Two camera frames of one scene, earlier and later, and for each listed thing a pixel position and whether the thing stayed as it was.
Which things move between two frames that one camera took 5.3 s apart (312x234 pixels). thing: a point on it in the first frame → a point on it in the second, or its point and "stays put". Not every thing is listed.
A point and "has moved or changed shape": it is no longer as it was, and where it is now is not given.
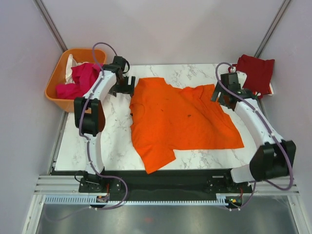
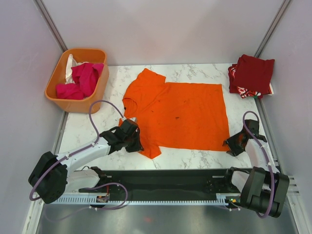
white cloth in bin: [70, 63] stays put
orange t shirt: [166, 118] has moved or changed shape
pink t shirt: [84, 75] stays put
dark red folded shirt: [259, 73] stays put
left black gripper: [127, 88] → [137, 147]
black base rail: [196, 182] stays put
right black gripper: [218, 89] → [233, 151]
